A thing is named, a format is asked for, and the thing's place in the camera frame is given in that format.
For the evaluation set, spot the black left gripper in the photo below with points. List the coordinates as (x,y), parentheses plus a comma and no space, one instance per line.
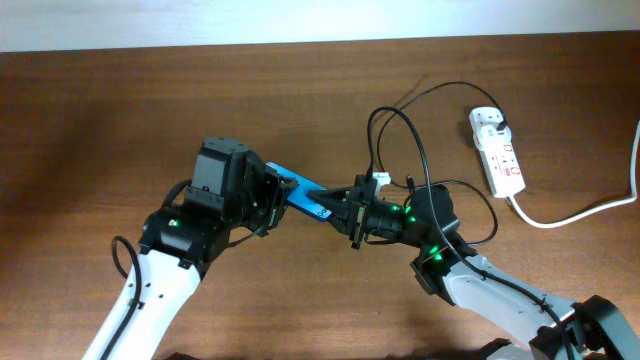
(278,191)

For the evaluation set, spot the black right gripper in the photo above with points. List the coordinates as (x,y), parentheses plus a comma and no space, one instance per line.
(358,215)

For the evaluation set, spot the blue Samsung Galaxy phone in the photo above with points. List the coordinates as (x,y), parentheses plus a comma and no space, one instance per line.
(299,196)

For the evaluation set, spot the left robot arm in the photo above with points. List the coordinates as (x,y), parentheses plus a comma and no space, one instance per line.
(231,187)

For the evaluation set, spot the white USB charger adapter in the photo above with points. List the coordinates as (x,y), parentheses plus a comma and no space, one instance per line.
(487,137)

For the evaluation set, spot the white power strip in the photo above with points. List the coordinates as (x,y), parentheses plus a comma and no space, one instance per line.
(501,167)

